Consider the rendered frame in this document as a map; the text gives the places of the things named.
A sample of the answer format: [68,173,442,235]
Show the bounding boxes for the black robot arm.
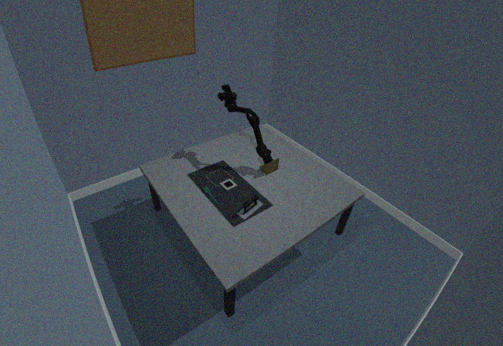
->
[218,92,274,164]

